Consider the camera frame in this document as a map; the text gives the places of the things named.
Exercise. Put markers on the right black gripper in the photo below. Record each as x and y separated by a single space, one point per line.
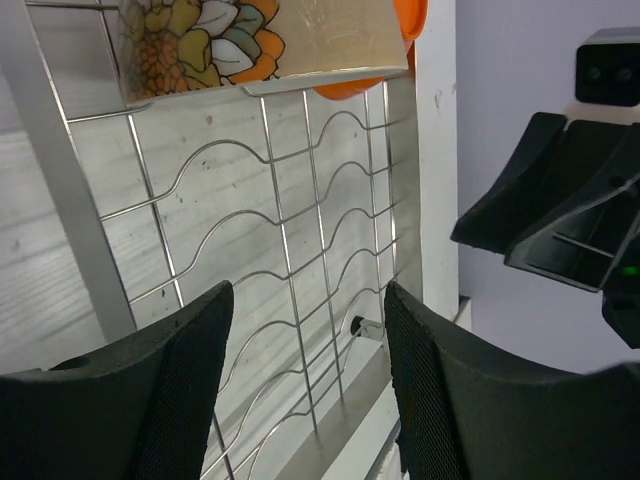
566 207

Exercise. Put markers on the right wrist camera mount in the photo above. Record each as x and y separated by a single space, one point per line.
606 77

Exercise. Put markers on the metal two-tier dish rack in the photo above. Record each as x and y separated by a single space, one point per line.
115 216

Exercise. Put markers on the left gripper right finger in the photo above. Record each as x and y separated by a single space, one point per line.
470 410

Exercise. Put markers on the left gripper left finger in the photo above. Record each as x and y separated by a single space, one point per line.
138 408

